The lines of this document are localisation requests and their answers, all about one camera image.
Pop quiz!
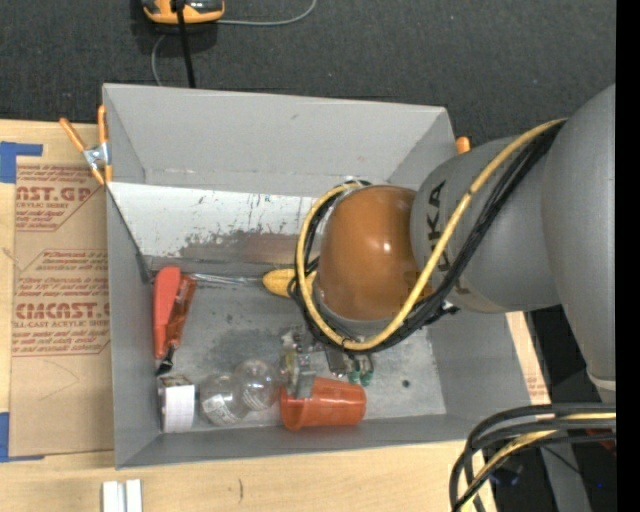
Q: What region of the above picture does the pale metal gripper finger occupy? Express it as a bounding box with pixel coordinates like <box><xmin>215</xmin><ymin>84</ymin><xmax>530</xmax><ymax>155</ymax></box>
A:
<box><xmin>280</xmin><ymin>350</ymin><xmax>300</xmax><ymax>389</ymax></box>
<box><xmin>296</xmin><ymin>351</ymin><xmax>317</xmax><ymax>401</ymax></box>

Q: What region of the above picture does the orange plastic cup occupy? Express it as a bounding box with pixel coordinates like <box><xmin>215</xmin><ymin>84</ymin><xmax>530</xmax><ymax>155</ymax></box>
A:
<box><xmin>278</xmin><ymin>375</ymin><xmax>368</xmax><ymax>432</ymax></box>

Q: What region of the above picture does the white labelled small jar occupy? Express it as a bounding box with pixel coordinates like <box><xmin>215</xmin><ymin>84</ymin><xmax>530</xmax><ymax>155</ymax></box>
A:
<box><xmin>157</xmin><ymin>375</ymin><xmax>197</xmax><ymax>434</ymax></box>

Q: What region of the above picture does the red-orange plastic tool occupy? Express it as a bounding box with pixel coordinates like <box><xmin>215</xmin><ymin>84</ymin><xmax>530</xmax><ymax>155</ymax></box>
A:
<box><xmin>152</xmin><ymin>265</ymin><xmax>198</xmax><ymax>377</ymax></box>

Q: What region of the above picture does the grey metal bin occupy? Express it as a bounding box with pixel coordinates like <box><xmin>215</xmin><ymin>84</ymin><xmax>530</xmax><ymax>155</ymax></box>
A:
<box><xmin>101</xmin><ymin>83</ymin><xmax>534</xmax><ymax>470</ymax></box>

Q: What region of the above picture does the brown cardboard board red print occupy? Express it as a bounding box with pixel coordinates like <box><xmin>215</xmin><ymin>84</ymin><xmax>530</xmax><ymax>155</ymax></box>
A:
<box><xmin>0</xmin><ymin>118</ymin><xmax>552</xmax><ymax>464</ymax></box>

